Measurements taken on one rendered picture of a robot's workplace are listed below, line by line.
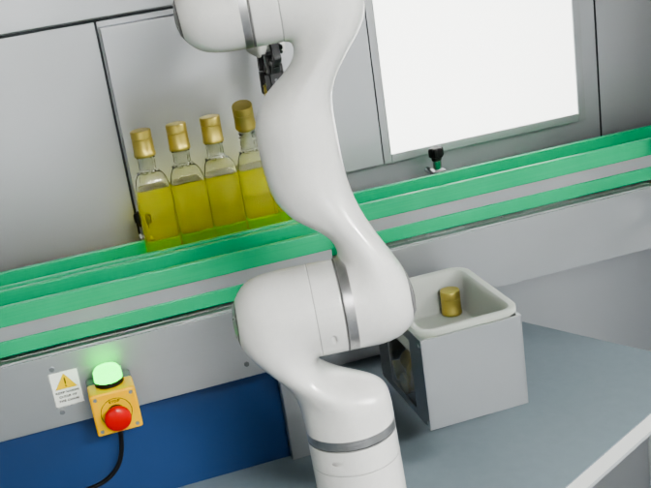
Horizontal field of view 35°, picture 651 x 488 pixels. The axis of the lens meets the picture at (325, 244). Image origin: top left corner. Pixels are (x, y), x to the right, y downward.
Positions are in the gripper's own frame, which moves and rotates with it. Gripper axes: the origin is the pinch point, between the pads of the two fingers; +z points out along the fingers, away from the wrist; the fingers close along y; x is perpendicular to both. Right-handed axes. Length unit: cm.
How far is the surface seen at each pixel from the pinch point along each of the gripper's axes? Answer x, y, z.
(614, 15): 74, -15, 3
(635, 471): 74, -16, 107
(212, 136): -11.9, 1.9, 6.3
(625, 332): 73, -15, 72
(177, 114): -15.2, -11.7, 4.4
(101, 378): -38, 21, 35
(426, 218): 23.0, 3.8, 28.2
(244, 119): -6.3, 2.8, 4.4
